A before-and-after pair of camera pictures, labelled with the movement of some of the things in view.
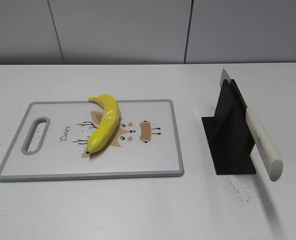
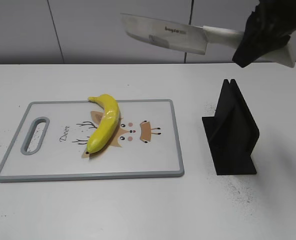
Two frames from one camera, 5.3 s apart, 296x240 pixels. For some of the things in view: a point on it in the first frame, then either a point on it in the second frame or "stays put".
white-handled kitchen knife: (266, 150) → (192, 38)
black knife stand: (230, 134) stays put
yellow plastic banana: (107, 125) stays put
